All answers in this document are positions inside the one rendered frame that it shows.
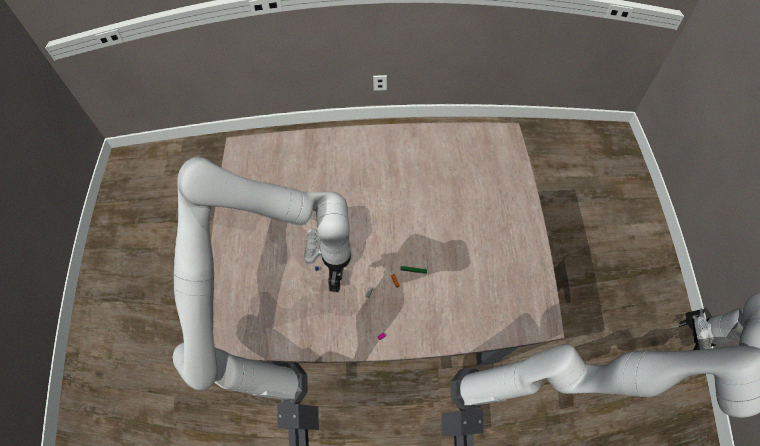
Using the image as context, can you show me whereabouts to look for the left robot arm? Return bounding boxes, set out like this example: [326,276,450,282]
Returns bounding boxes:
[173,157,351,400]

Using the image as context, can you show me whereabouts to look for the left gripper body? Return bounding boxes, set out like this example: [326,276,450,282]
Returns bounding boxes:
[322,254,351,275]

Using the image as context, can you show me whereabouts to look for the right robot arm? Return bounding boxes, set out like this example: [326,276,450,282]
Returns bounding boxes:
[460,292,760,418]

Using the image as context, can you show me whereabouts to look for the green rod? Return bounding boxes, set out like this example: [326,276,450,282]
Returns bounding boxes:
[401,266,427,274]

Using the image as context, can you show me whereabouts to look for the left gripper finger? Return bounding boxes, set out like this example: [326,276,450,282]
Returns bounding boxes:
[328,268,344,292]

